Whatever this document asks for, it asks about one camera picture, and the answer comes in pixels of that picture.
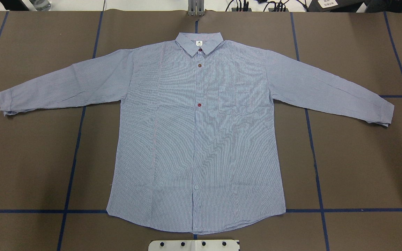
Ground grey aluminium frame post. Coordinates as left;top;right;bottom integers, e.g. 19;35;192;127
188;0;205;16

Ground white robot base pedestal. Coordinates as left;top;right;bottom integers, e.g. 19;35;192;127
148;239;241;251

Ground light blue striped shirt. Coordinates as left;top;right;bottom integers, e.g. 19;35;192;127
0;33;394;235

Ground black power strip with cables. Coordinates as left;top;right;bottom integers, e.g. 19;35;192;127
225;0;308;12

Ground clear water bottle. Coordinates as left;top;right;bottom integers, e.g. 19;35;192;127
29;0;51;12

